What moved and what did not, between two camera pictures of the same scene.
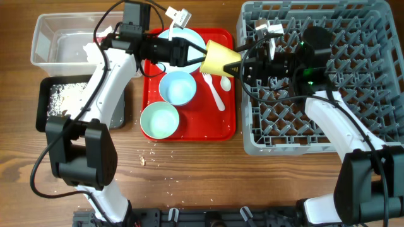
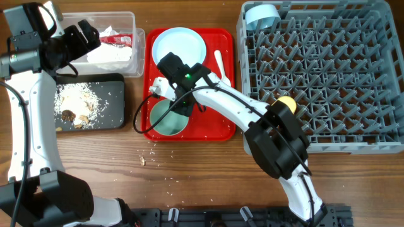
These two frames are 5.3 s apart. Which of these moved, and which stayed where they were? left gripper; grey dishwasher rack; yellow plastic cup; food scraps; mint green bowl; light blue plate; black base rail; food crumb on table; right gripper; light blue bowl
Moved: mint green bowl; right gripper; left gripper; light blue bowl; yellow plastic cup
Stayed: food crumb on table; black base rail; food scraps; light blue plate; grey dishwasher rack
